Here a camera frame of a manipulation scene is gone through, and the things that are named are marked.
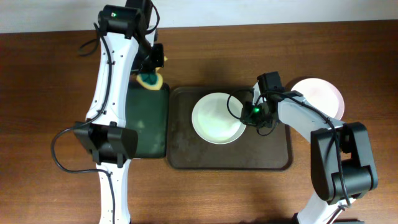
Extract green and yellow sponge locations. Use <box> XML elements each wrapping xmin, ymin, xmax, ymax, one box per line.
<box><xmin>136</xmin><ymin>65</ymin><xmax>164</xmax><ymax>91</ymax></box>

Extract white plate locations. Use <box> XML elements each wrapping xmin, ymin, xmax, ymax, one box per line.
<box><xmin>192</xmin><ymin>92</ymin><xmax>246</xmax><ymax>144</ymax></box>
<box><xmin>292</xmin><ymin>78</ymin><xmax>345</xmax><ymax>120</ymax></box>

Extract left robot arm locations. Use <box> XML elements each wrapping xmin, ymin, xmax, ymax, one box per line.
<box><xmin>74</xmin><ymin>0</ymin><xmax>164</xmax><ymax>223</ymax></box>

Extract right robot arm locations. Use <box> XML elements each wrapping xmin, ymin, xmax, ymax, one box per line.
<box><xmin>239</xmin><ymin>72</ymin><xmax>378</xmax><ymax>224</ymax></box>

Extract small black tray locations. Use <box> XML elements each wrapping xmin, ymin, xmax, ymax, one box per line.
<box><xmin>126</xmin><ymin>81</ymin><xmax>170</xmax><ymax>159</ymax></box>

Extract large brown serving tray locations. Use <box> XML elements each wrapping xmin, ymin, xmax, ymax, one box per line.
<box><xmin>166</xmin><ymin>86</ymin><xmax>294</xmax><ymax>171</ymax></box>

